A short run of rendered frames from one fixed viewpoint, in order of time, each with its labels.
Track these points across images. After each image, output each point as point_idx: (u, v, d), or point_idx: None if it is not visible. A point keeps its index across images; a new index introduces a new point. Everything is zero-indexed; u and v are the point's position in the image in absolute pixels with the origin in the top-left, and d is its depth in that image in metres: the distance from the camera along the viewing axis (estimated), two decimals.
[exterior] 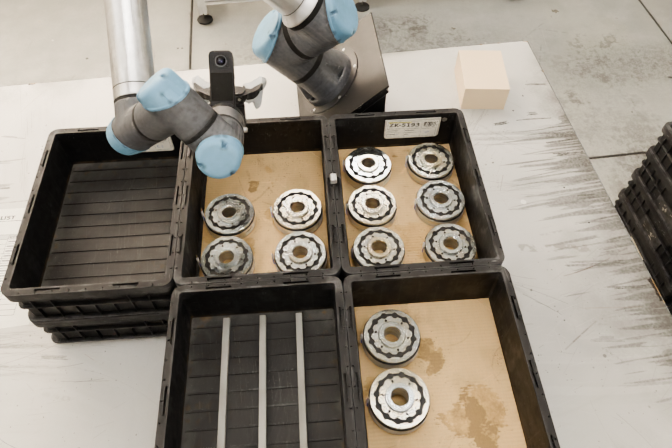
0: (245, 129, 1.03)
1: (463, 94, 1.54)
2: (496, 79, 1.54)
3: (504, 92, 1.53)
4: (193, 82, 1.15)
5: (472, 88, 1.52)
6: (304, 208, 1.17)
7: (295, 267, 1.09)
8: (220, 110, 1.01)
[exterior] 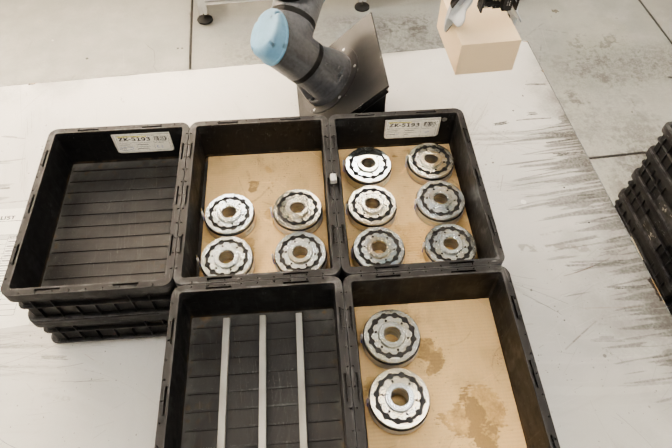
0: None
1: (459, 53, 1.11)
2: (500, 29, 1.12)
3: (513, 46, 1.11)
4: (449, 5, 1.12)
5: (471, 44, 1.09)
6: (304, 208, 1.17)
7: (295, 267, 1.09)
8: None
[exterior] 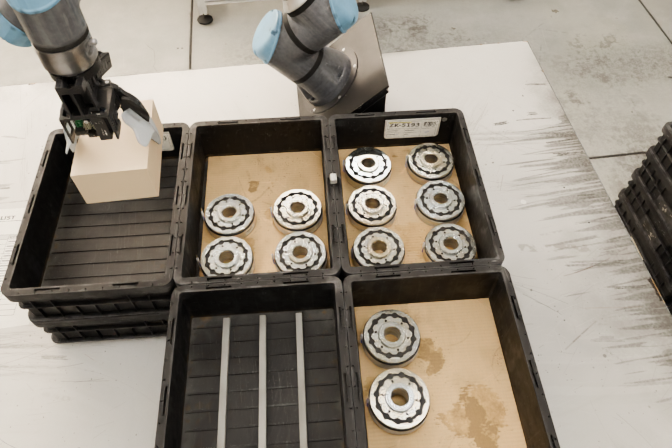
0: (93, 38, 0.77)
1: (75, 183, 0.92)
2: (129, 152, 0.93)
3: (141, 174, 0.92)
4: (65, 125, 0.92)
5: (82, 175, 0.90)
6: (304, 208, 1.17)
7: (295, 267, 1.09)
8: None
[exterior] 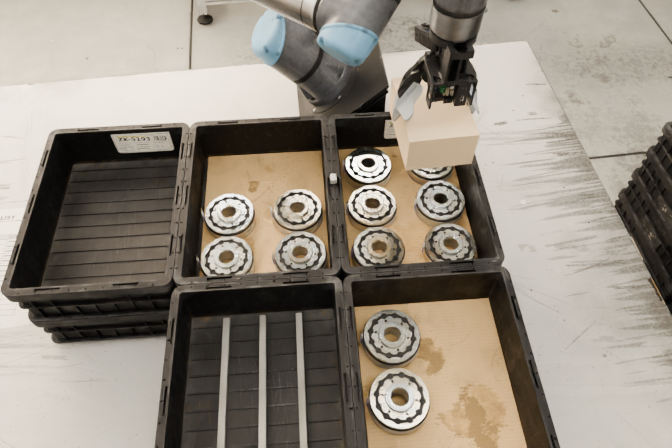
0: None
1: (408, 149, 0.96)
2: (456, 120, 0.97)
3: (471, 140, 0.96)
4: (396, 94, 0.96)
5: (421, 141, 0.94)
6: (304, 208, 1.17)
7: (295, 267, 1.09)
8: None
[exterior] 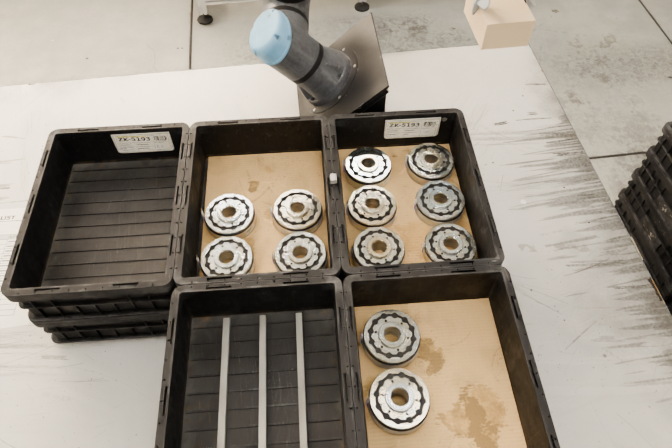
0: None
1: (485, 31, 1.36)
2: (518, 11, 1.37)
3: (529, 25, 1.36)
4: None
5: (495, 24, 1.35)
6: (304, 208, 1.17)
7: (295, 267, 1.09)
8: None
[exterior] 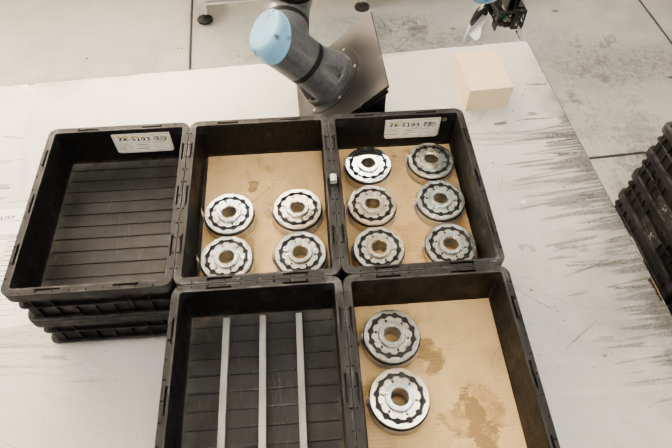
0: None
1: (468, 96, 1.53)
2: (498, 78, 1.54)
3: (507, 91, 1.53)
4: (469, 24, 1.44)
5: (477, 90, 1.51)
6: (304, 208, 1.17)
7: (295, 267, 1.09)
8: None
